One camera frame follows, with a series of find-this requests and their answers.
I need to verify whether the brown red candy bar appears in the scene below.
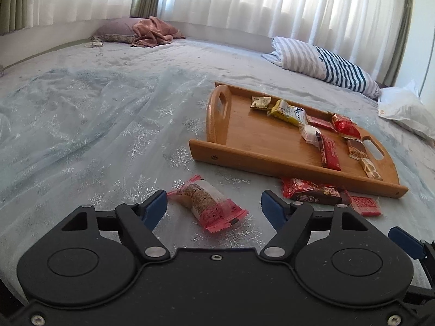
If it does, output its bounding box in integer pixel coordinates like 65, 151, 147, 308
281, 177, 350, 205

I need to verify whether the red wafer packet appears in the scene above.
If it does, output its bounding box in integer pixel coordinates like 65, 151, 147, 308
350, 196, 381, 217
306, 115, 336, 133

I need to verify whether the dark red chocolate bar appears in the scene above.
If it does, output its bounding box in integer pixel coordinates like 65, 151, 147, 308
316, 133, 341, 171

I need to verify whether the pink seaweed roll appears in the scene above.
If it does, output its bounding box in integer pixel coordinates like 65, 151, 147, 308
167, 175, 249, 233

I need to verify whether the pink white cake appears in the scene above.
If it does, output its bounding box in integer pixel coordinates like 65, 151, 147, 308
299, 123, 321, 148

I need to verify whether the clear peanut candy packet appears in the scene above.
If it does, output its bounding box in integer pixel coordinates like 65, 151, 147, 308
359, 158, 383, 181

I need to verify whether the brown peanut bar packet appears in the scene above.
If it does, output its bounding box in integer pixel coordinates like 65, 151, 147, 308
345, 138, 369, 161

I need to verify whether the yellow white snack bag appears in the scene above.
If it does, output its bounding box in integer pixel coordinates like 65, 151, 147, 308
268, 99, 307, 127

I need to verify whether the red crinkled snack bag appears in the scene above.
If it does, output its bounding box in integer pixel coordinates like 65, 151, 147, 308
332, 113, 361, 140

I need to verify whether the gold snack bar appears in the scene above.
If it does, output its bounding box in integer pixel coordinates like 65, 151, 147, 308
250, 96, 272, 111

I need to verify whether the wooden serving tray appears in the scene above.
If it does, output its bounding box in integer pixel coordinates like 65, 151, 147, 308
189, 83, 408, 198

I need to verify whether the light blue lace cloth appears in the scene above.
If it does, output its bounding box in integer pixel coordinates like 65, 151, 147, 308
0, 67, 435, 296

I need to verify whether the white pillow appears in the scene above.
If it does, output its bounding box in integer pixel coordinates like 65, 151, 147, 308
377, 80, 434, 143

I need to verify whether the striped pillow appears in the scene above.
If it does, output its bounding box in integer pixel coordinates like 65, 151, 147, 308
262, 37, 380, 99

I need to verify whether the grey bed sheet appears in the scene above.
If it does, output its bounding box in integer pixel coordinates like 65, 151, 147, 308
0, 38, 435, 177

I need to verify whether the small item near purple pillow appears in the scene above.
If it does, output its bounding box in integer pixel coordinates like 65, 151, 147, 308
85, 40, 103, 48

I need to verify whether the pink blanket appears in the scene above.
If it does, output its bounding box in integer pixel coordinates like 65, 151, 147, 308
131, 16, 185, 47

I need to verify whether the purple pillow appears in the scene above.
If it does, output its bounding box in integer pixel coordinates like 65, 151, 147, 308
92, 18, 142, 43

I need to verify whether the white sheer curtain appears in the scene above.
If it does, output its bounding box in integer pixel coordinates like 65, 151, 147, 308
10, 0, 406, 80

